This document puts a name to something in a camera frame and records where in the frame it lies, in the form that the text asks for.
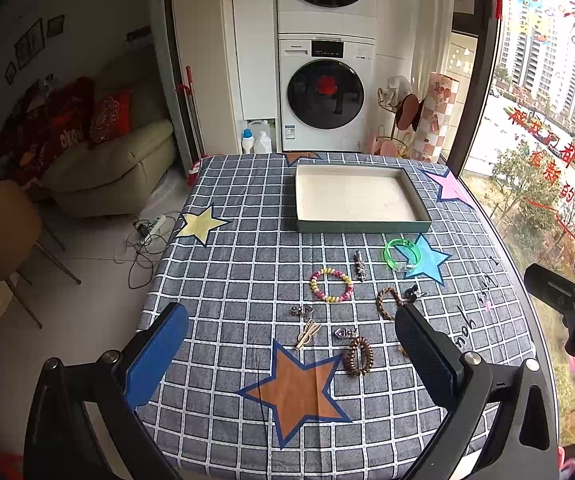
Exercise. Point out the black claw hair clip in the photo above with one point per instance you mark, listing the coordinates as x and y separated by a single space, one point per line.
412 294

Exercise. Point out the white plastic bottle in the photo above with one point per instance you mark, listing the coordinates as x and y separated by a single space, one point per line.
262 144

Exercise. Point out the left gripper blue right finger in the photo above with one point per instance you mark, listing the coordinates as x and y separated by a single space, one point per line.
521 444

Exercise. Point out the beige sofa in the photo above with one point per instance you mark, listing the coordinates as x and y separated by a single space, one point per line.
119 176

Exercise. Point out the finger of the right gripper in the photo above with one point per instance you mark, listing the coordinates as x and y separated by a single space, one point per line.
552 289

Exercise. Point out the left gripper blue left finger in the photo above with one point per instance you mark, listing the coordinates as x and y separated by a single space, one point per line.
60 442

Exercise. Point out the lower white washing machine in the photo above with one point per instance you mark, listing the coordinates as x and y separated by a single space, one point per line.
325 83

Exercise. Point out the blue cap detergent bottle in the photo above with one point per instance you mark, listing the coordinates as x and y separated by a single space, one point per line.
247 141

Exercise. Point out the red cushion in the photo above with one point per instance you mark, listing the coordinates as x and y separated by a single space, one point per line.
112 117

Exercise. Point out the pink checkered box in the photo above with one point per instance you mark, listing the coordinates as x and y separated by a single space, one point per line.
436 111

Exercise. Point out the white power strip with cables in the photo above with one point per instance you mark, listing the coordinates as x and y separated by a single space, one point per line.
143 247

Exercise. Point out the blue checkered star tablecloth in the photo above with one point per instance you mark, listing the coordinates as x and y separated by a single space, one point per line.
239 284

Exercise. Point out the small silver heart clip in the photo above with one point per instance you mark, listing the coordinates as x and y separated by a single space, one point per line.
346 333

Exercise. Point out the metal slipper rack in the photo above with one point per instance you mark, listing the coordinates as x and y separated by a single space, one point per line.
398 99

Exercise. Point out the green translucent bangle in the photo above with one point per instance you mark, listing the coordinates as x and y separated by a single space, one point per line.
397 266

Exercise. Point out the green shallow tray box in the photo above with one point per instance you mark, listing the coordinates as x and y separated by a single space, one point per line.
357 199

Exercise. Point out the wooden chair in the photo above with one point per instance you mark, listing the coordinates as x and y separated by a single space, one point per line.
21 226

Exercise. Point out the red handled mop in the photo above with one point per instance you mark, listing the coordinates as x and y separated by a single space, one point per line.
188 89

